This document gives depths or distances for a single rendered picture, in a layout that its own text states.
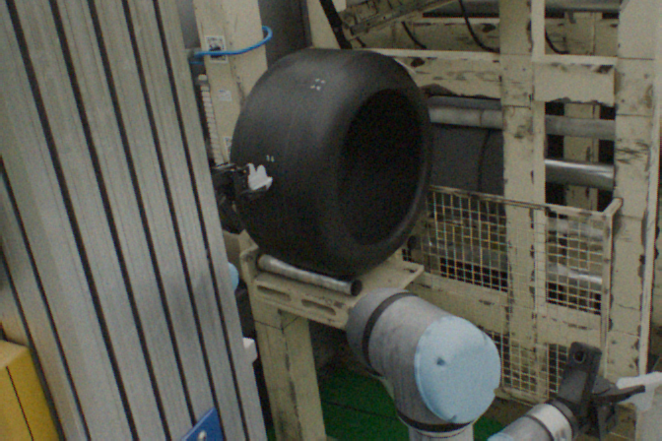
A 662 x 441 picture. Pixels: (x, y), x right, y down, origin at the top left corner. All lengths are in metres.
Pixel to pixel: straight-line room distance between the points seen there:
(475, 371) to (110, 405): 0.43
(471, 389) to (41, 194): 0.54
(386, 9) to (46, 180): 1.53
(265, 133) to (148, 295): 0.95
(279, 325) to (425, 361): 1.44
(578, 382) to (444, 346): 0.41
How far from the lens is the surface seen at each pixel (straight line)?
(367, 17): 2.16
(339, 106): 1.70
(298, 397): 2.49
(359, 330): 0.98
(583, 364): 1.25
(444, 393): 0.90
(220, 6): 1.97
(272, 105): 1.76
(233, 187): 1.59
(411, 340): 0.91
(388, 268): 2.19
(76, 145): 0.74
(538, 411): 1.23
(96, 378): 0.81
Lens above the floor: 1.87
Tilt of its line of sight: 23 degrees down
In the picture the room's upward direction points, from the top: 7 degrees counter-clockwise
